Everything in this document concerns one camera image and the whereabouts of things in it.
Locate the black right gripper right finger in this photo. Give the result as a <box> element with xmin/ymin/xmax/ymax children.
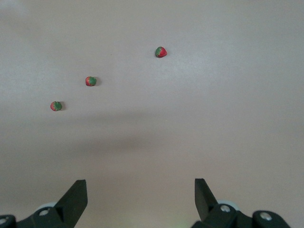
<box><xmin>191</xmin><ymin>178</ymin><xmax>292</xmax><ymax>228</ymax></box>

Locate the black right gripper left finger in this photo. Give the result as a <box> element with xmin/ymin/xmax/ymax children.
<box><xmin>0</xmin><ymin>179</ymin><xmax>88</xmax><ymax>228</ymax></box>

